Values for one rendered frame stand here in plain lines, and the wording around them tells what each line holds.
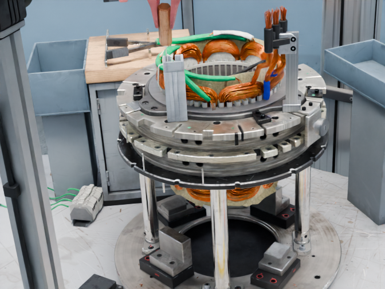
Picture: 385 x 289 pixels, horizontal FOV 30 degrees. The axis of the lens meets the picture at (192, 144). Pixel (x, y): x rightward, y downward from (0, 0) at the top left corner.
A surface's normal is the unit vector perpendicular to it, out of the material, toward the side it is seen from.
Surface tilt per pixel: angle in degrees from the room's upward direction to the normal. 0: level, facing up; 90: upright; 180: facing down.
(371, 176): 90
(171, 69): 90
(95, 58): 0
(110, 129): 90
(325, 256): 0
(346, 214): 0
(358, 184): 90
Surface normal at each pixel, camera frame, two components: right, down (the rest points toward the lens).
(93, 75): 0.08, 0.46
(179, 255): -0.71, 0.36
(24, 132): 0.92, 0.14
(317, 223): -0.05, -0.88
